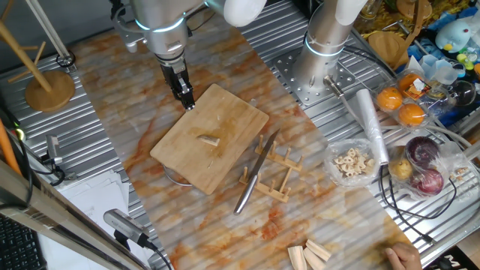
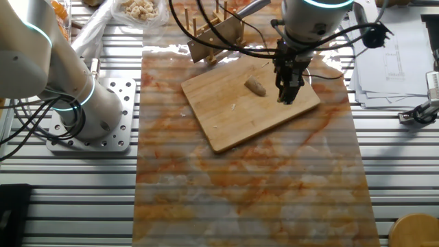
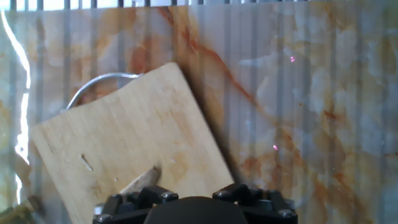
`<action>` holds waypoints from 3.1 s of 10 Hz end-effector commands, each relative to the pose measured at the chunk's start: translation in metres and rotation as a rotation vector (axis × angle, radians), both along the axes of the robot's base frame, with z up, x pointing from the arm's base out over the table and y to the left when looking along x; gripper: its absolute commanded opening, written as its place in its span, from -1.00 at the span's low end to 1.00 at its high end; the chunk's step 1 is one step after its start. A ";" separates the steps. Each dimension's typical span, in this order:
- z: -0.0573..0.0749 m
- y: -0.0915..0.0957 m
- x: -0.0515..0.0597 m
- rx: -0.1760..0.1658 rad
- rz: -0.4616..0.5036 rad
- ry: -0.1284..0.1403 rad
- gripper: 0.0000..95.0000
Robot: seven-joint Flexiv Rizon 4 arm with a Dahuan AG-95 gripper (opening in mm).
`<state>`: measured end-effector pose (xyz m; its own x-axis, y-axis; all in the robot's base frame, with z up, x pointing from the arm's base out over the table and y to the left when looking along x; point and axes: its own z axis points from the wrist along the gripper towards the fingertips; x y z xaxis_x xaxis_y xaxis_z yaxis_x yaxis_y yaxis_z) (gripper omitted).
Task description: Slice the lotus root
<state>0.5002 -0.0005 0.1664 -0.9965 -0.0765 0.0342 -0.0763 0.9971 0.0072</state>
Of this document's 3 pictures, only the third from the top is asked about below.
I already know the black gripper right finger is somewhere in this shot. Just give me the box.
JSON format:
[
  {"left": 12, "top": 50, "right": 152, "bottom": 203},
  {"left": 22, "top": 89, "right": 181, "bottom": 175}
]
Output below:
[{"left": 212, "top": 183, "right": 299, "bottom": 224}]

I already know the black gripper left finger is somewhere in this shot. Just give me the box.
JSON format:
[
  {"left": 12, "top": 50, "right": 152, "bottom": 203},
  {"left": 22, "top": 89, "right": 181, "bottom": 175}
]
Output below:
[{"left": 92, "top": 185, "right": 180, "bottom": 224}]

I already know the lotus root piece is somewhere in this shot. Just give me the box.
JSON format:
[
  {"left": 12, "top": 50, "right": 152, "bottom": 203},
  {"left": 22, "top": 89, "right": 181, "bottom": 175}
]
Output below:
[{"left": 119, "top": 166, "right": 162, "bottom": 195}]

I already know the orange marble pattern mat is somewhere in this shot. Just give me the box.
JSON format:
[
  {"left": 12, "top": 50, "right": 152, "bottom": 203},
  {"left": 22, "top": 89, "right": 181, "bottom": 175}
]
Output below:
[{"left": 0, "top": 5, "right": 398, "bottom": 224}]

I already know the wooden cutting board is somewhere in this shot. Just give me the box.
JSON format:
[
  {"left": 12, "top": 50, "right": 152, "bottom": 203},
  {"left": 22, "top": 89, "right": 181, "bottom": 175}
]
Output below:
[{"left": 29, "top": 62, "right": 236, "bottom": 224}]

